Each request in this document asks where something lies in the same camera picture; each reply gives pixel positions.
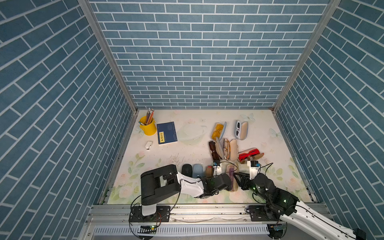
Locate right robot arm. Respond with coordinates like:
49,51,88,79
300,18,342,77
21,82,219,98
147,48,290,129
234,173,367,240

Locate red frame sunglasses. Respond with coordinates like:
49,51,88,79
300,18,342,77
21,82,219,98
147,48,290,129
238,148,260,163

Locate blue case yellow glasses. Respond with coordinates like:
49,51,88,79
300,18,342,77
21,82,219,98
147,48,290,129
211,122,227,141

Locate light blue case white sunglasses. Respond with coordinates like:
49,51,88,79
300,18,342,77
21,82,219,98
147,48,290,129
235,122,249,141

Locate grey case tortoise sunglasses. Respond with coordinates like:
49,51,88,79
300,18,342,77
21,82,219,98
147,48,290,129
215,141,224,161

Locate black glasses case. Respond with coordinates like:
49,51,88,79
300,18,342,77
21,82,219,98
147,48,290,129
182,164,193,178

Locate yellow pencil cup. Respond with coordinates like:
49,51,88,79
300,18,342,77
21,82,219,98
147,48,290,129
139,116,157,136

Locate flag pattern glasses case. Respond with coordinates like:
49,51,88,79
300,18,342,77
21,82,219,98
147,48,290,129
228,139,239,162

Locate dark blue book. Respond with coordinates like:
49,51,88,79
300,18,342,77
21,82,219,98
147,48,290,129
157,122,178,145

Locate coloured pencils bundle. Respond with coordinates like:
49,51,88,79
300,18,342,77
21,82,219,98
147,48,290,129
146,109,154,125

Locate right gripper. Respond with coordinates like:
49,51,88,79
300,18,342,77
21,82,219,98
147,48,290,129
232,172,270,203

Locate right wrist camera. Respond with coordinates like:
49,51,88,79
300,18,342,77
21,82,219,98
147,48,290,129
247,160,261,180

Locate tortoise brown sunglasses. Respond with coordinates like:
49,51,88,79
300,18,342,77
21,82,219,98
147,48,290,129
209,141,222,165

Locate thin amber frame glasses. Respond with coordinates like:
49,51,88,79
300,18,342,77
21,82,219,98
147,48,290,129
223,138,231,161

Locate white frame sunglasses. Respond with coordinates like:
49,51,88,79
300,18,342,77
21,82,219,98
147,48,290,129
235,121,241,139

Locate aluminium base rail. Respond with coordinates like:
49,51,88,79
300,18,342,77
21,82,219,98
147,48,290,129
77,202,331,240

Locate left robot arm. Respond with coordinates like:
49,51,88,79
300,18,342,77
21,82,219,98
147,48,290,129
141,165,232,217

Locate plaid beige glasses case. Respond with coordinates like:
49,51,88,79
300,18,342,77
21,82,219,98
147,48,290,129
205,166,214,178

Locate light blue denim case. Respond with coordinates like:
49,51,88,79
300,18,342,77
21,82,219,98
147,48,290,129
192,164,205,179

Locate yellow tinted glasses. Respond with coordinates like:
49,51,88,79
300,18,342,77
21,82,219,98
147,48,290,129
211,123,224,140

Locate beige case purple glasses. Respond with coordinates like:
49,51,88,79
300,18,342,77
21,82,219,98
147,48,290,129
226,164,239,192

